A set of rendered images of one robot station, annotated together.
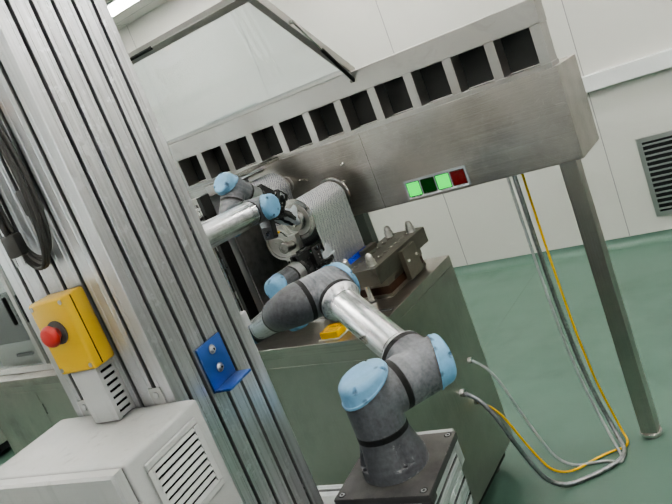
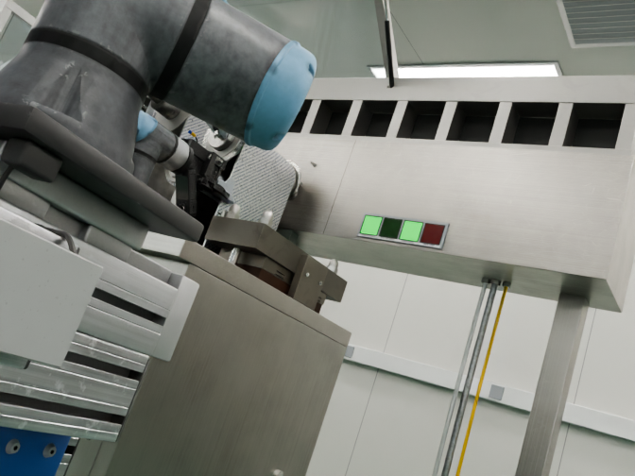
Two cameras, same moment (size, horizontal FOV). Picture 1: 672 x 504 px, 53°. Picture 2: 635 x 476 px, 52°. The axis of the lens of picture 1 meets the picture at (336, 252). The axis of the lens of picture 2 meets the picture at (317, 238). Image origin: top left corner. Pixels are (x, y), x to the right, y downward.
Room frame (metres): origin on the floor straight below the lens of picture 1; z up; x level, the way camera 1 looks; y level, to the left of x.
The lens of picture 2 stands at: (0.77, -0.20, 0.69)
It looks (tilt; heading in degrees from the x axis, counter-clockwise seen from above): 14 degrees up; 359
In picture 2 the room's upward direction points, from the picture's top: 19 degrees clockwise
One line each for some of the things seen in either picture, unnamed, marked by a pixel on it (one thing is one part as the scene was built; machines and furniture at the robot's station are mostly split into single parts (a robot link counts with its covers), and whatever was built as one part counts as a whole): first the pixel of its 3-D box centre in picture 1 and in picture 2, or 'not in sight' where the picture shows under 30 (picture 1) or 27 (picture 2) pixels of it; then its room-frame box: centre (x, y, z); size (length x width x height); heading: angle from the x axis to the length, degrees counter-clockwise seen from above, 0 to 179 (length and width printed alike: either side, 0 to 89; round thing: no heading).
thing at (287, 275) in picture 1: (282, 284); (146, 137); (2.12, 0.20, 1.11); 0.11 x 0.08 x 0.09; 143
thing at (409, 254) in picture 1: (411, 260); (308, 282); (2.34, -0.24, 0.96); 0.10 x 0.03 x 0.11; 143
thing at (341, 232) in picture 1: (342, 239); (251, 210); (2.43, -0.04, 1.11); 0.23 x 0.01 x 0.18; 143
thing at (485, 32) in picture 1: (206, 156); (188, 109); (3.06, 0.38, 1.55); 3.08 x 0.08 x 0.23; 53
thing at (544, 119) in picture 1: (239, 206); (174, 181); (3.11, 0.33, 1.29); 3.10 x 0.28 x 0.30; 53
